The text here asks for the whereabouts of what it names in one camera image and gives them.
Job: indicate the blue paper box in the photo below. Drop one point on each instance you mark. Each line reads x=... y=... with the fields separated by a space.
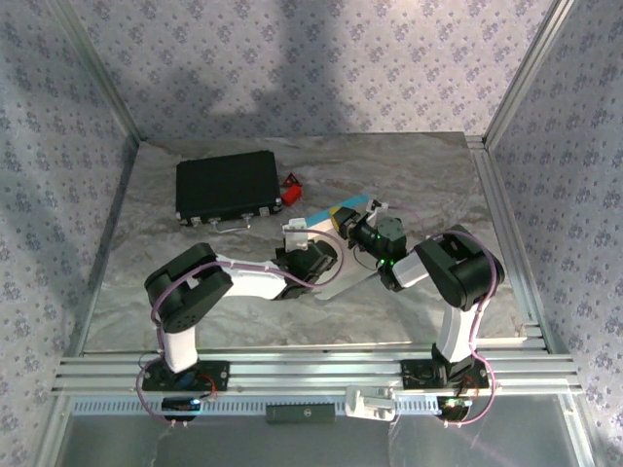
x=355 y=272

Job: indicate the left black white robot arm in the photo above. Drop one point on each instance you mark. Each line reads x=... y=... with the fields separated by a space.
x=190 y=287

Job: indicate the red block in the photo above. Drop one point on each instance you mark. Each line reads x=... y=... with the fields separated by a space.
x=293 y=197

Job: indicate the red black triangle piece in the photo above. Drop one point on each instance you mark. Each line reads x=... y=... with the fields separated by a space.
x=291 y=181

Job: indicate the black rectangular bar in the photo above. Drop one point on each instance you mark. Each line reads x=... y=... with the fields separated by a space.
x=300 y=414

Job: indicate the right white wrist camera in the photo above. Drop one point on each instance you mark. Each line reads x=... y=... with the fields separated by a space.
x=375 y=206

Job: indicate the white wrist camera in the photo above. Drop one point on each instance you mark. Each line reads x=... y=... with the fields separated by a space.
x=294 y=233
x=375 y=206

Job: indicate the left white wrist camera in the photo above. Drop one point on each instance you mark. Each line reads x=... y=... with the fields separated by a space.
x=294 y=233

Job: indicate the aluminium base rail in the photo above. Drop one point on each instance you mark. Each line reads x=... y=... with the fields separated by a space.
x=316 y=374

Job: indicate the wide aluminium side rail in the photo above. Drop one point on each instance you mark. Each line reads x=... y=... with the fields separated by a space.
x=496 y=204

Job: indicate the white plastic bracket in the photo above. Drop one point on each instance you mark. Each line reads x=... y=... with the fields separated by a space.
x=370 y=404

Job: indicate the thin aluminium side rail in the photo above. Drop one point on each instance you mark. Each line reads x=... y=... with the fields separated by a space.
x=112 y=214

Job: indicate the aluminium frame post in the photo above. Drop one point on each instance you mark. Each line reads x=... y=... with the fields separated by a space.
x=99 y=73
x=525 y=73

